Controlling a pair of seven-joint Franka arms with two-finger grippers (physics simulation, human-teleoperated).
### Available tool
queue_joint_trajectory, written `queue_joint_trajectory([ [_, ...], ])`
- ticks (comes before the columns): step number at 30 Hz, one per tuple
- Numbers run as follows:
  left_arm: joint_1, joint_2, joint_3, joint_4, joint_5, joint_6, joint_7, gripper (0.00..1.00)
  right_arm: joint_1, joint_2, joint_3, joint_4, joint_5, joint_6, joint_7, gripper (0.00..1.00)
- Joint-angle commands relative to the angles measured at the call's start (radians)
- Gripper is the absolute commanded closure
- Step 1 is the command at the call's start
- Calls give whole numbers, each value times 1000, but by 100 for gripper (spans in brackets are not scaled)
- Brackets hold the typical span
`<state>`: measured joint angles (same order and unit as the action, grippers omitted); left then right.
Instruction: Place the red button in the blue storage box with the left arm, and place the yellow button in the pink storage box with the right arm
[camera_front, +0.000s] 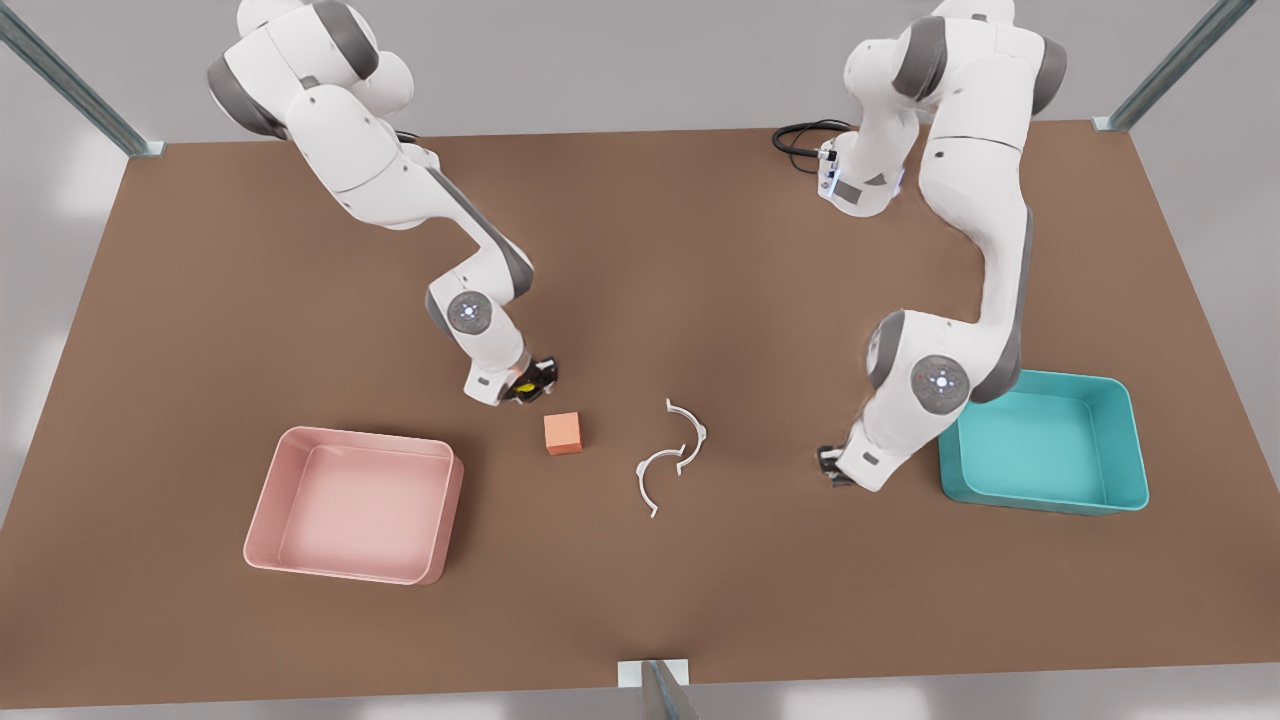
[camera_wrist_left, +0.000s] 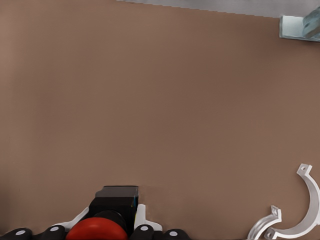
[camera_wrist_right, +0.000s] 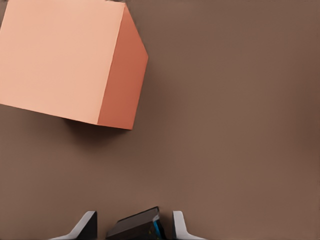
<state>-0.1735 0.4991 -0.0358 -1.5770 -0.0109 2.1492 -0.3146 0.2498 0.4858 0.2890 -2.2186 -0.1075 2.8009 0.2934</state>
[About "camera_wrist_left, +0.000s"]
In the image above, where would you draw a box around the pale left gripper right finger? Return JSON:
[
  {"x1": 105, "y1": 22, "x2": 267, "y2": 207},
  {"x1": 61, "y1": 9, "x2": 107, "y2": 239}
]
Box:
[{"x1": 129, "y1": 203, "x2": 194, "y2": 240}]

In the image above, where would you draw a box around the red button with black base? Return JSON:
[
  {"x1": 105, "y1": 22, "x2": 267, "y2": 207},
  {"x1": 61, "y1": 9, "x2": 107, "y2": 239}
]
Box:
[{"x1": 65, "y1": 185, "x2": 140, "y2": 240}]

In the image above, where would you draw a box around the large white pipe clamp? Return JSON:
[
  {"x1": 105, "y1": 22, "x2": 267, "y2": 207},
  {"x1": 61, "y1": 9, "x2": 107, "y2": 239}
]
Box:
[{"x1": 264, "y1": 163, "x2": 320, "y2": 240}]

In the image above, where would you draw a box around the pale left gripper left finger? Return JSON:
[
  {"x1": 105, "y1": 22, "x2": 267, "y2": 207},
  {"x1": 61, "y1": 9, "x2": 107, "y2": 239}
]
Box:
[{"x1": 0, "y1": 206, "x2": 91, "y2": 240}]

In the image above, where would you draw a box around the silver frame post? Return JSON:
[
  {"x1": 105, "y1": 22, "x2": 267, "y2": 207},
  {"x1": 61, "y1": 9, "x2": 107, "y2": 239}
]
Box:
[{"x1": 301, "y1": 5, "x2": 320, "y2": 39}]

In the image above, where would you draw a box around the small white pipe clamp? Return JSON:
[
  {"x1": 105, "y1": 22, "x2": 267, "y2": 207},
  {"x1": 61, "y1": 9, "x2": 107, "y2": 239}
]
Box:
[{"x1": 247, "y1": 205, "x2": 283, "y2": 240}]

